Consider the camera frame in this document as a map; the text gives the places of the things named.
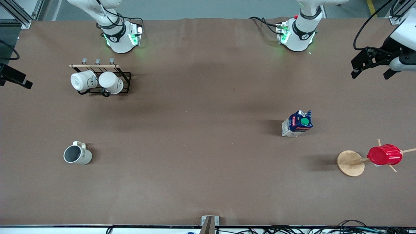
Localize black arm base cable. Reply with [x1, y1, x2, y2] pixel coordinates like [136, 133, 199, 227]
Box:
[250, 16, 280, 35]

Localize aluminium frame profile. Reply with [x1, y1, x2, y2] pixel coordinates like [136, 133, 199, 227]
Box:
[0, 0, 44, 29]
[389, 0, 416, 26]

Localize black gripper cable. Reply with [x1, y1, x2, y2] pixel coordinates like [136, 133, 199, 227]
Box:
[354, 0, 395, 51]
[0, 39, 20, 61]

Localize plain white mug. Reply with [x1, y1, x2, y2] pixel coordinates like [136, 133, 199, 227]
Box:
[98, 71, 124, 95]

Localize blue Pascal milk carton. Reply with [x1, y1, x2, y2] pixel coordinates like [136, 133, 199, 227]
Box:
[282, 110, 313, 137]

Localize red plastic cup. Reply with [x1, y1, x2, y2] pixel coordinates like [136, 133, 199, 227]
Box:
[367, 144, 403, 165]

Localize wooden cup tree stand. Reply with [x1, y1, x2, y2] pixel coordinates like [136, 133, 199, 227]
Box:
[337, 139, 416, 177]

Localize tangled black cables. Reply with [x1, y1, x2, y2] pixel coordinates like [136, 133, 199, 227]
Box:
[260, 225, 416, 234]

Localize looped black cable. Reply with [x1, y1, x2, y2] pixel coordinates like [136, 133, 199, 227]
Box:
[338, 220, 368, 228]

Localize grey ribbed HOME mug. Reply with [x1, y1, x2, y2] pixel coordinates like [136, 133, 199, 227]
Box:
[63, 141, 92, 165]

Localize black wire mug rack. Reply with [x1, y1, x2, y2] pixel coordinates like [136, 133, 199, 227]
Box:
[69, 58, 132, 97]

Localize white mug with face print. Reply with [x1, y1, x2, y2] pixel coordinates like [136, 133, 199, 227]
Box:
[71, 70, 98, 92]

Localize grey metal camera mount bracket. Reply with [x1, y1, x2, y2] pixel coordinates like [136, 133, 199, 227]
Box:
[201, 215, 220, 234]

